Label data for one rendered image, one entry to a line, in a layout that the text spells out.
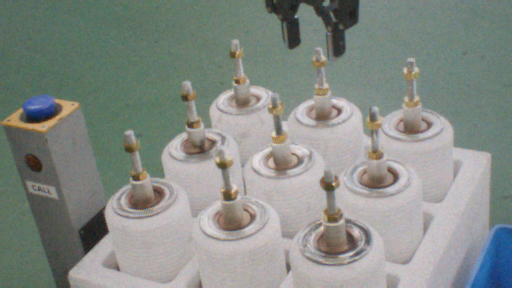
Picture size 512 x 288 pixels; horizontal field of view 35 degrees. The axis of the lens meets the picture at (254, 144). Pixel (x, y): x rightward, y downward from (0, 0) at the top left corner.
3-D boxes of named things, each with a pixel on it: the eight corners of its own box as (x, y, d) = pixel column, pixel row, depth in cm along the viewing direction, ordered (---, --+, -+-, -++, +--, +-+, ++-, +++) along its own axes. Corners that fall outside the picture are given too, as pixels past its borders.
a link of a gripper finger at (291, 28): (298, 16, 101) (301, 44, 103) (294, 15, 101) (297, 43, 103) (286, 23, 100) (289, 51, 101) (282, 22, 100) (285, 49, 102)
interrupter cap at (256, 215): (278, 204, 89) (278, 199, 89) (255, 247, 83) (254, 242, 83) (215, 197, 92) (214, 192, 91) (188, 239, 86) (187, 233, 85)
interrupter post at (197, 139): (211, 144, 102) (207, 121, 100) (202, 154, 100) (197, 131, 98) (195, 141, 103) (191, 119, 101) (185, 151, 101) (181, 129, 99)
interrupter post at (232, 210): (248, 215, 88) (244, 190, 86) (241, 229, 86) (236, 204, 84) (228, 213, 89) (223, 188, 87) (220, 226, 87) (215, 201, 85)
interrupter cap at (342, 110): (305, 98, 109) (305, 94, 108) (360, 103, 106) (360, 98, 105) (286, 127, 103) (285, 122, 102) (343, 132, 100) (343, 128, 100)
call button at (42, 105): (43, 126, 98) (39, 111, 97) (19, 121, 100) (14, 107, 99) (64, 110, 101) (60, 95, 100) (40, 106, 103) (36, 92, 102)
